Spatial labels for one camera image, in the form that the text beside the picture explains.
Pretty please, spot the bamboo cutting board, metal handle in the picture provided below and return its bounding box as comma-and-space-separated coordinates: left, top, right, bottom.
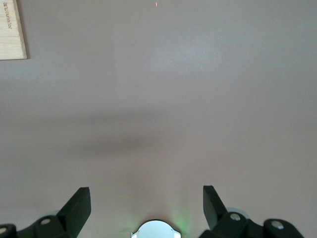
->
0, 0, 28, 60

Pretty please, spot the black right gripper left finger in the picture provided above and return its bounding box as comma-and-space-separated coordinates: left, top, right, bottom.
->
0, 187, 92, 238

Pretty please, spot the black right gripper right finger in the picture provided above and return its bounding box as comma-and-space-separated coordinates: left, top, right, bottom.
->
199, 185, 304, 238

